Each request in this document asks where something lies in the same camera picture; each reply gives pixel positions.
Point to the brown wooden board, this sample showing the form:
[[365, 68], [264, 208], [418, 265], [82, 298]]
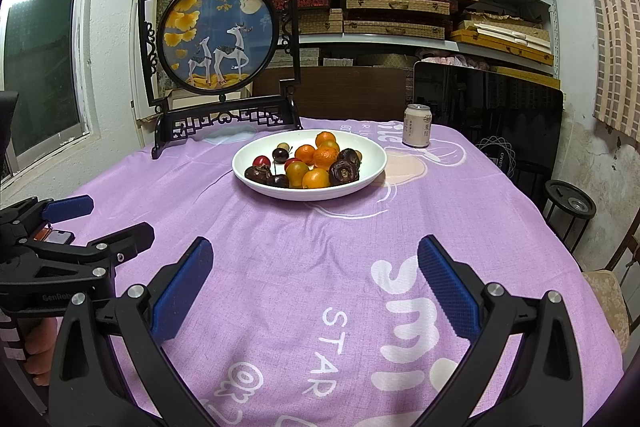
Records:
[[340, 92]]

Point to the checkered beige curtain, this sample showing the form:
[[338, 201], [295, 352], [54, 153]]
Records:
[[612, 17]]

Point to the red cherry tomato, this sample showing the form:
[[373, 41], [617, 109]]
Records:
[[291, 163]]

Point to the purple printed tablecloth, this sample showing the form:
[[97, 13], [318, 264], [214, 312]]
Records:
[[310, 247]]

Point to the person's left hand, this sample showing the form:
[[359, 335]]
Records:
[[40, 344]]

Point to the orange mandarin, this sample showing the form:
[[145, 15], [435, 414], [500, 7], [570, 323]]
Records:
[[316, 179], [305, 154], [325, 139]]

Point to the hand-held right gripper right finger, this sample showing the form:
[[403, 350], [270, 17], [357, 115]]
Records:
[[447, 292]]

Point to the beige seat cushion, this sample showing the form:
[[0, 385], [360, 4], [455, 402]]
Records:
[[607, 302]]

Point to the white round plate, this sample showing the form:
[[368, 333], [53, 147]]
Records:
[[372, 162]]

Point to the black glossy panel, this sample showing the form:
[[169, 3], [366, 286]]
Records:
[[490, 117]]

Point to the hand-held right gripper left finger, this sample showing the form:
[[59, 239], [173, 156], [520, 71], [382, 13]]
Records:
[[185, 292]]

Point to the red cherry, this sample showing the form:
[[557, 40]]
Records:
[[260, 161]]

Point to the wooden chair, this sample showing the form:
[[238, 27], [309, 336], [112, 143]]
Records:
[[627, 247]]

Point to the white framed window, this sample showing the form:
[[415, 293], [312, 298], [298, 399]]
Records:
[[45, 57]]

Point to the round deer embroidery black stand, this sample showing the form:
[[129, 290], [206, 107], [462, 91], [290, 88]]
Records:
[[215, 32]]

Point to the dark cherry with stem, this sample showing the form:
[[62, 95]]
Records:
[[278, 181]]

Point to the yellow-orange mandarin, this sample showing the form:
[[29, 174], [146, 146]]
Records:
[[296, 175]]

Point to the black round stool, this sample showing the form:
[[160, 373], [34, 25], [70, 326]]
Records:
[[570, 204]]

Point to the pale drink can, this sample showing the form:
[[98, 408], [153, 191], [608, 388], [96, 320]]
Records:
[[417, 129]]

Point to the pink cloth bundle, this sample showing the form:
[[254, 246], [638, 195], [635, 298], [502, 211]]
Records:
[[445, 55]]

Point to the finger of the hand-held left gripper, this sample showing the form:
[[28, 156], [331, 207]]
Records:
[[127, 239], [70, 209]]

